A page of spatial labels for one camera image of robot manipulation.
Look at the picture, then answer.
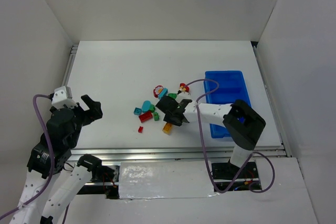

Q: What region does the orange lego brick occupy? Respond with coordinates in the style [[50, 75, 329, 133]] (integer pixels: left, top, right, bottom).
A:
[[162, 123, 173, 135]]

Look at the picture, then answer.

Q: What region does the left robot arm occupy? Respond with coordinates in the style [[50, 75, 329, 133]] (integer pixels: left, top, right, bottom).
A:
[[8, 93, 103, 223]]

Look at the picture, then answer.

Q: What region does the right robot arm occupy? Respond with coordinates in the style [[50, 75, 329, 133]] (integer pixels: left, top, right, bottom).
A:
[[155, 96, 266, 168]]

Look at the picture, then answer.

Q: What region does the green square lego brick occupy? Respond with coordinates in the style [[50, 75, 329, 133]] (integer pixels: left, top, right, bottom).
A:
[[168, 93, 177, 99]]

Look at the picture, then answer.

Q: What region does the green lego with red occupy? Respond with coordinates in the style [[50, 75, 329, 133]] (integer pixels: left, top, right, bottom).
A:
[[153, 112, 160, 121]]

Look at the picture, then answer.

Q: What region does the light blue long lego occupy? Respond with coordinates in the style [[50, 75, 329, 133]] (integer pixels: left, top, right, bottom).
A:
[[158, 88, 168, 100]]

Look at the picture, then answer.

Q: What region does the small green lego brick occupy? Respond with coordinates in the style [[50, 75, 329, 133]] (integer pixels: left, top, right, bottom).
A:
[[149, 104, 155, 113]]

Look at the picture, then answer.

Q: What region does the red flower lego piece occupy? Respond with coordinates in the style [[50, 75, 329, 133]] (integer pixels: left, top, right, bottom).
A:
[[153, 85, 164, 98]]

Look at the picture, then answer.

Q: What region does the light blue oval lego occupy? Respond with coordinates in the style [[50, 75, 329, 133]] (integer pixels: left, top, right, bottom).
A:
[[141, 100, 151, 113]]

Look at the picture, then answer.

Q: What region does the large red lego brick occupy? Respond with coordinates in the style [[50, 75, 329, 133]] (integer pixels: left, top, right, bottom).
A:
[[139, 111, 153, 123]]

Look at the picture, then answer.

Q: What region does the teal square lego brick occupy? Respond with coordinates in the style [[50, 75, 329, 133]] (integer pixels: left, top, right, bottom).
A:
[[133, 108, 142, 116]]

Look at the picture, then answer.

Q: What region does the blue compartment tray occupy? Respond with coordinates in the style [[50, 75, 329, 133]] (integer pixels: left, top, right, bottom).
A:
[[204, 70, 251, 139]]

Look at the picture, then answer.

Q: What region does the white foil cover plate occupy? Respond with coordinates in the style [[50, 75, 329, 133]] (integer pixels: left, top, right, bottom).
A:
[[119, 161, 215, 199]]

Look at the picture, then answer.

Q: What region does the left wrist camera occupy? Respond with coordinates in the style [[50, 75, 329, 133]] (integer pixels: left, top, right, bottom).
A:
[[51, 86, 77, 109]]

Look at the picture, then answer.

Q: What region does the aluminium frame rail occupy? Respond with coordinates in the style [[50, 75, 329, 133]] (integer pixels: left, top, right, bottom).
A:
[[68, 146, 287, 162]]

